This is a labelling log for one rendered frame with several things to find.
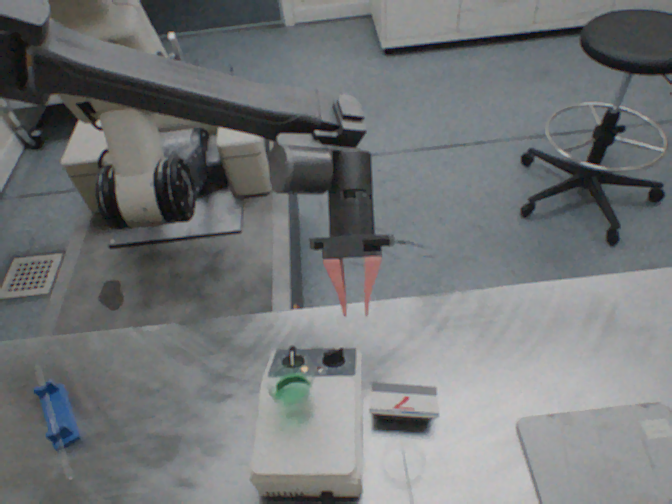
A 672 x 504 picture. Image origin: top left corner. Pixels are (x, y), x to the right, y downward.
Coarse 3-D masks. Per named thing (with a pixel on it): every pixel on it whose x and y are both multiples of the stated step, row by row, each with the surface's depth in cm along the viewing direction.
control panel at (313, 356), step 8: (280, 352) 72; (288, 352) 72; (296, 352) 71; (304, 352) 71; (312, 352) 71; (320, 352) 71; (344, 352) 71; (352, 352) 71; (312, 360) 69; (320, 360) 69; (352, 360) 69; (328, 368) 67; (336, 368) 67; (344, 368) 67; (352, 368) 67
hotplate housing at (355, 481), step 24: (360, 360) 69; (360, 384) 65; (360, 408) 62; (360, 432) 60; (360, 456) 58; (264, 480) 57; (288, 480) 57; (312, 480) 57; (336, 480) 57; (360, 480) 57
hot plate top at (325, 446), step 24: (264, 384) 63; (336, 384) 62; (264, 408) 61; (336, 408) 60; (264, 432) 59; (288, 432) 59; (312, 432) 58; (336, 432) 58; (264, 456) 57; (288, 456) 57; (312, 456) 56; (336, 456) 56
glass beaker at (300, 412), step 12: (288, 360) 57; (300, 360) 57; (276, 372) 57; (288, 372) 58; (300, 372) 58; (312, 372) 56; (312, 384) 55; (312, 396) 56; (276, 408) 57; (288, 408) 55; (300, 408) 55; (312, 408) 58; (288, 420) 58; (300, 420) 58
